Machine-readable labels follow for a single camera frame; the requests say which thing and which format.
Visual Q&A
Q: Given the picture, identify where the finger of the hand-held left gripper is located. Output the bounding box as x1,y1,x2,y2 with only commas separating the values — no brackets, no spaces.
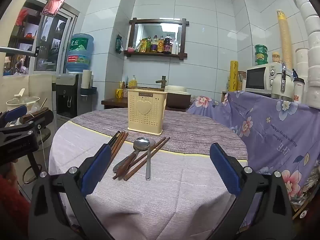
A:
17,110,55,137
0,105,27,128

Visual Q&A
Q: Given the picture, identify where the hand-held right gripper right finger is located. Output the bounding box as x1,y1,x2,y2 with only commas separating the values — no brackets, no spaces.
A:
209,142,294,240

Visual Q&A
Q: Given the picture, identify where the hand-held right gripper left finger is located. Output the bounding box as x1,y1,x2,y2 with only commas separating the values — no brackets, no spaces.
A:
29,144,112,240

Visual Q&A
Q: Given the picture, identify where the cream plastic utensil holder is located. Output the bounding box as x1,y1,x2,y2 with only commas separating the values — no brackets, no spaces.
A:
127,88,167,136

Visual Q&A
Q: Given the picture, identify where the person's left forearm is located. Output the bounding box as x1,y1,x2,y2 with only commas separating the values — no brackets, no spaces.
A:
0,160,32,240

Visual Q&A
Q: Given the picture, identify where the water dispenser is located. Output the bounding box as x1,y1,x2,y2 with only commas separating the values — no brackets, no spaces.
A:
55,73,83,121

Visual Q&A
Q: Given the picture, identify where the blue cup holder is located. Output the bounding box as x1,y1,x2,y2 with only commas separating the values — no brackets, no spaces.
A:
79,87,98,97

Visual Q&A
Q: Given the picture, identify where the grey striped tablecloth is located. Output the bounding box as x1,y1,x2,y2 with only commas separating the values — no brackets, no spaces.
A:
70,108,247,156

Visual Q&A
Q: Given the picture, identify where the purple floral cloth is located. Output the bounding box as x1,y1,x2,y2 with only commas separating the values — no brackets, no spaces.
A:
187,90,320,207

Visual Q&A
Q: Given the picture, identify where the stack of white paper cups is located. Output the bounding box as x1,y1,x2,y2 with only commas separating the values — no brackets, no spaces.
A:
82,69,92,90

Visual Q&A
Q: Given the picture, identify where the pale lilac tablecloth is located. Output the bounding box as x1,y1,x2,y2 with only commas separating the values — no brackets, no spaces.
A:
49,122,248,240

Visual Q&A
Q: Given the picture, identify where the wooden vanity table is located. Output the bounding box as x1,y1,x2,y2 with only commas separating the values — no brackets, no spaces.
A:
101,97,191,112

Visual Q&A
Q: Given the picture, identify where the blue water jug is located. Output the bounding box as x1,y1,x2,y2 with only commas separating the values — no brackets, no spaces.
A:
65,33,95,74

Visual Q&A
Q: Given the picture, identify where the white and brown plastic tub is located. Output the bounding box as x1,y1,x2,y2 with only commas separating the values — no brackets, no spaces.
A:
164,85,192,110

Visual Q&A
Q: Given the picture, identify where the glass jar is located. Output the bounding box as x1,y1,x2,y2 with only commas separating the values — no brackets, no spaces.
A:
238,71,247,91

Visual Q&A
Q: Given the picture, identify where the yellow roll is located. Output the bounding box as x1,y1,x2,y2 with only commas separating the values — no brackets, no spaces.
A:
229,60,239,92

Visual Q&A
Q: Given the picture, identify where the white microwave oven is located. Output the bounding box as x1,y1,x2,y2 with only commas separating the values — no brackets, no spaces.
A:
244,63,283,96

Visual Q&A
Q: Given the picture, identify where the green hanging package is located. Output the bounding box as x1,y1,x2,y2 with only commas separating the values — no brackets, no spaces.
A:
115,35,124,54

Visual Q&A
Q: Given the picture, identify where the bamboo style faucet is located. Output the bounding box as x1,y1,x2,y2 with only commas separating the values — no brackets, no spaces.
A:
155,75,168,92

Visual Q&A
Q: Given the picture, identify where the white tumbler with label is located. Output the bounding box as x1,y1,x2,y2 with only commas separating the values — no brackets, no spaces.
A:
293,77,306,103

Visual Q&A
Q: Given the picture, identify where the pink smartphone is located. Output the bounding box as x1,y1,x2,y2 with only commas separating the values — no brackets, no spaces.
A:
42,0,70,18

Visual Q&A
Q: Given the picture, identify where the stack of green noodle cups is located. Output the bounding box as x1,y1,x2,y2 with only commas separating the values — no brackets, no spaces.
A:
254,44,269,66

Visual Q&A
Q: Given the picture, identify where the dark sauce bottle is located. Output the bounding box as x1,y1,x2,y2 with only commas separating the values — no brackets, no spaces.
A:
164,34,173,55

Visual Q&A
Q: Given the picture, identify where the tall beige roll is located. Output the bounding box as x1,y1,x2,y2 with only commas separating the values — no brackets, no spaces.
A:
276,9,293,71

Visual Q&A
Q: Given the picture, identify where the stack of white paper bowls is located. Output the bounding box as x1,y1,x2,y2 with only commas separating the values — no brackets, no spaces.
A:
288,0,320,107

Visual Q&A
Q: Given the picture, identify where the wooden framed mirror shelf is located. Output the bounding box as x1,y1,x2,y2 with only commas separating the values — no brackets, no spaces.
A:
124,18,190,60

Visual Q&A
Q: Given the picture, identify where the window with frame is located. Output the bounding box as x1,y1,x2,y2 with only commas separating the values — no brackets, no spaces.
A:
2,0,81,77

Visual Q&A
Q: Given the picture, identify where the white kettle with chrome handle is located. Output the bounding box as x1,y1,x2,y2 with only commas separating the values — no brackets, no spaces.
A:
271,62,295,101

